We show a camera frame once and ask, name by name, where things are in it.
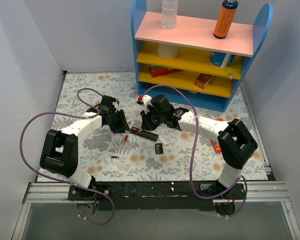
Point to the orange cylindrical bottle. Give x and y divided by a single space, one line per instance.
225 18

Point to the blue yellow pink shelf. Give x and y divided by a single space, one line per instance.
196 41

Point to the orange red small box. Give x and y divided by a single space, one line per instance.
203 80

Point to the white remote control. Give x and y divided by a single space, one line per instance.
119 137

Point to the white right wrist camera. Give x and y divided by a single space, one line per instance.
145 101

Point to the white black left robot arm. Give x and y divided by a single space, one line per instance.
60 154

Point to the white battery cover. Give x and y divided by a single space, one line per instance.
163 140

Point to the white paper roll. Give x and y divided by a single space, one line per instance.
167 51

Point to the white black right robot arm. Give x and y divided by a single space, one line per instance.
236 142

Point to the floral patterned table mat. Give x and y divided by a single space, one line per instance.
183 158

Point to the orange battery pack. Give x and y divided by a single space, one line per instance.
216 147

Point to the clear plastic bottle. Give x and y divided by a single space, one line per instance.
169 14

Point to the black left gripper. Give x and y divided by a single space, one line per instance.
118 121

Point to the black battery cover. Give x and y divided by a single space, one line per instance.
158 148

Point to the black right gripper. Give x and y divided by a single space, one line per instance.
148 120

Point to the black remote control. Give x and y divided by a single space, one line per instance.
147 135

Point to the red flat box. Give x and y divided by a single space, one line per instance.
158 71

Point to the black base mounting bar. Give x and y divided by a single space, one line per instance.
141 195

